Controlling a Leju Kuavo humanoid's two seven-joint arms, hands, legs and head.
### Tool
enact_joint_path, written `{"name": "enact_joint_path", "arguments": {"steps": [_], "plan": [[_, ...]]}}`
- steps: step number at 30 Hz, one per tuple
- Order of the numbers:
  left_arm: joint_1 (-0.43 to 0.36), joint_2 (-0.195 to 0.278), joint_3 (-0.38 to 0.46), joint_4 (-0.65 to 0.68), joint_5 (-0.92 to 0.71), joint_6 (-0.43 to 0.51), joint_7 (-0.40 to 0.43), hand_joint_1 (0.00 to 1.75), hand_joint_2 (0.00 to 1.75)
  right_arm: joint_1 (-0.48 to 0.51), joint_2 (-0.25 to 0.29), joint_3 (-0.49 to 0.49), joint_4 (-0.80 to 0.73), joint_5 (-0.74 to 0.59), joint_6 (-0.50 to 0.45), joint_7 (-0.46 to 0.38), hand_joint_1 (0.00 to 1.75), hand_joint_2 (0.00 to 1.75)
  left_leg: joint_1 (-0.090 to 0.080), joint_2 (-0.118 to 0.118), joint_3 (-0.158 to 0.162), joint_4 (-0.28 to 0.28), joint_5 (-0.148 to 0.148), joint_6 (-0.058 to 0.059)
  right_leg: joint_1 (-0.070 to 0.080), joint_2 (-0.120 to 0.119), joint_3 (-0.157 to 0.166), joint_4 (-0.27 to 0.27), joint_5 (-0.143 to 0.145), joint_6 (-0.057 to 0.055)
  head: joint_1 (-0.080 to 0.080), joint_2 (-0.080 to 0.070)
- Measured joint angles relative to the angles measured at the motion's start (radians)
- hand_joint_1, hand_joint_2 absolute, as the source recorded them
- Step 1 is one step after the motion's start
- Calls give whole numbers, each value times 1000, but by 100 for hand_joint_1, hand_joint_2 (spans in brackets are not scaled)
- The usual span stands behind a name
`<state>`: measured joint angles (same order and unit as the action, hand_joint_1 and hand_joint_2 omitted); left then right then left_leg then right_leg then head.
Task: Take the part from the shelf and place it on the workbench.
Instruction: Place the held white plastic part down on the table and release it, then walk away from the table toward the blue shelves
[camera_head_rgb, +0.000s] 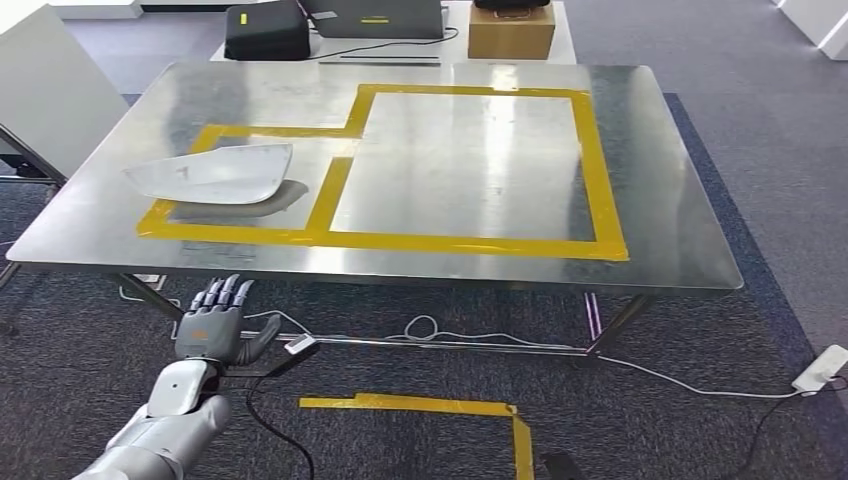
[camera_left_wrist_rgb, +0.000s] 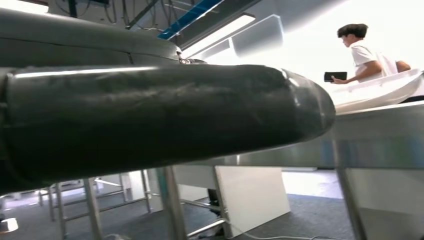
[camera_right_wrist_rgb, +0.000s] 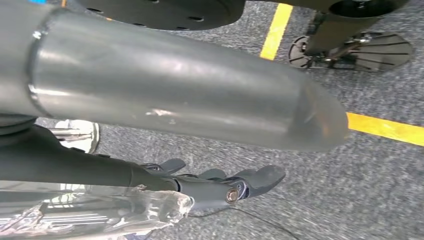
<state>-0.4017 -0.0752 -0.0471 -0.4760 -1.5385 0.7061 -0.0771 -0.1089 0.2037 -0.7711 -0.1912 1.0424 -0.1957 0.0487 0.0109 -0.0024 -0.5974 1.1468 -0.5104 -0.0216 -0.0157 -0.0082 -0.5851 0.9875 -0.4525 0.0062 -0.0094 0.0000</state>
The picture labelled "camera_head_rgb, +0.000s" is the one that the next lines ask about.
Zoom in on black carrying case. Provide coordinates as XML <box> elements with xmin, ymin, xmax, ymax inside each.
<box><xmin>223</xmin><ymin>0</ymin><xmax>313</xmax><ymax>62</ymax></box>

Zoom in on white pointed plastic shell part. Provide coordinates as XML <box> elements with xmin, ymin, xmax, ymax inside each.
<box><xmin>123</xmin><ymin>143</ymin><xmax>294</xmax><ymax>205</ymax></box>

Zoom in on black left wrist camera bracket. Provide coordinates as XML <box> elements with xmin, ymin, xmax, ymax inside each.
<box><xmin>221</xmin><ymin>341</ymin><xmax>323</xmax><ymax>380</ymax></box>

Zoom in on brown cardboard box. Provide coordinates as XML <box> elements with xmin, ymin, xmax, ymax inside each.
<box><xmin>467</xmin><ymin>3</ymin><xmax>556</xmax><ymax>61</ymax></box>

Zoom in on yellow tape outline on workbench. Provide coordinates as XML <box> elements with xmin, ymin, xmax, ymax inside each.
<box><xmin>135</xmin><ymin>84</ymin><xmax>629</xmax><ymax>263</ymax></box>

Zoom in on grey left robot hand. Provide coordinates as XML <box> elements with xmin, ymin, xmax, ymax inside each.
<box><xmin>174</xmin><ymin>273</ymin><xmax>283</xmax><ymax>367</ymax></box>

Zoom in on black power cable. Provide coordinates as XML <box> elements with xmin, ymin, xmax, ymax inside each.
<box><xmin>731</xmin><ymin>377</ymin><xmax>848</xmax><ymax>480</ymax></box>

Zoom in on steel workbench table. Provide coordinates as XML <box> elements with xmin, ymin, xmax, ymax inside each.
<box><xmin>0</xmin><ymin>61</ymin><xmax>745</xmax><ymax>364</ymax></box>

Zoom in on white power strip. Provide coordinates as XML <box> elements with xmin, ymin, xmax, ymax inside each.
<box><xmin>791</xmin><ymin>344</ymin><xmax>848</xmax><ymax>395</ymax></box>

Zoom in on black controller with antennas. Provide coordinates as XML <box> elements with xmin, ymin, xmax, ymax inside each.
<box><xmin>473</xmin><ymin>0</ymin><xmax>551</xmax><ymax>11</ymax></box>

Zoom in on white power cable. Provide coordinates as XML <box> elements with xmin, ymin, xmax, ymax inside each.
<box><xmin>241</xmin><ymin>309</ymin><xmax>806</xmax><ymax>400</ymax></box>

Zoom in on black laptop cable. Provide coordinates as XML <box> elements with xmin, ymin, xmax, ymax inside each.
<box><xmin>307</xmin><ymin>27</ymin><xmax>460</xmax><ymax>62</ymax></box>

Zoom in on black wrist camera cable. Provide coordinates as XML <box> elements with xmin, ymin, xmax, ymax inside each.
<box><xmin>246</xmin><ymin>377</ymin><xmax>317</xmax><ymax>480</ymax></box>

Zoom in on grey laptop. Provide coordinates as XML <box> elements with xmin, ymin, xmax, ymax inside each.
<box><xmin>301</xmin><ymin>0</ymin><xmax>445</xmax><ymax>40</ymax></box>

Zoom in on yellow floor tape outline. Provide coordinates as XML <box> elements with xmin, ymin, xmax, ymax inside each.
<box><xmin>299</xmin><ymin>394</ymin><xmax>535</xmax><ymax>480</ymax></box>

